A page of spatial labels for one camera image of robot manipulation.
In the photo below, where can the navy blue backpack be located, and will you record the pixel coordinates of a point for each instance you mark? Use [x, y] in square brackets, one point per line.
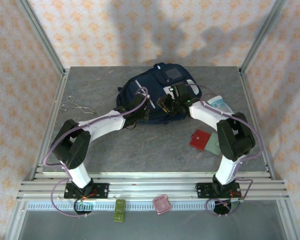
[155, 82]

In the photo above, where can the red wallet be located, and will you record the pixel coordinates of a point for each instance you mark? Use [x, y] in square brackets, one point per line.
[200, 140]

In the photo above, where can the green wallet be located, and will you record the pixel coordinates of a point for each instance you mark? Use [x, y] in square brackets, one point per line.
[212, 146]

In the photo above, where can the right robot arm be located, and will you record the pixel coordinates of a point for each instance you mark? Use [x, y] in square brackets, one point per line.
[207, 115]

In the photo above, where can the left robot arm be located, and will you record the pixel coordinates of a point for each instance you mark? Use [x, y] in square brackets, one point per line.
[102, 125]

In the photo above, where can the blue white wipes pack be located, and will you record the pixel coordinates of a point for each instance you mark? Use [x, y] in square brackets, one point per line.
[218, 103]

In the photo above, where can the metal scissors clamp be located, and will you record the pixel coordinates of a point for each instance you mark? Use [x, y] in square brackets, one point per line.
[76, 107]

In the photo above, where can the pink square tray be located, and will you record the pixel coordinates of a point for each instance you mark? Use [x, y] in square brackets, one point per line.
[162, 205]

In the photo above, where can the green button box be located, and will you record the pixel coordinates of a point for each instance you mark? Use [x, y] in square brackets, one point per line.
[119, 210]

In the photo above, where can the right aluminium side rail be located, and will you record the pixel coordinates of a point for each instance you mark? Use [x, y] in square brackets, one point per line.
[255, 100]

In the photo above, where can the aluminium side rail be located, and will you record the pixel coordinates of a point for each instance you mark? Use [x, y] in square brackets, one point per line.
[52, 120]
[255, 100]

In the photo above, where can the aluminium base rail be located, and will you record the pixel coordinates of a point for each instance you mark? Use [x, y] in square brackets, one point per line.
[150, 187]

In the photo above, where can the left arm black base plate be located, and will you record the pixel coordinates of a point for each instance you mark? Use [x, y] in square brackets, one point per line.
[102, 190]

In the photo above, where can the left aluminium side rail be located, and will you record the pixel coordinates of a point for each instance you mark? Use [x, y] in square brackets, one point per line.
[52, 120]

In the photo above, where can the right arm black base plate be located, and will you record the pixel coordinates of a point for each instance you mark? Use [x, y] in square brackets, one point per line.
[202, 190]

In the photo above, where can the right aluminium frame post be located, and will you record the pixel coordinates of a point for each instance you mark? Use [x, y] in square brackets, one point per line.
[262, 35]

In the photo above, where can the aluminium frame post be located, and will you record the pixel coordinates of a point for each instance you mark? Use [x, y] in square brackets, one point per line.
[262, 35]
[40, 35]

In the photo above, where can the left aluminium frame post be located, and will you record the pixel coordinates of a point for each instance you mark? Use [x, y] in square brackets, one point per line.
[40, 35]

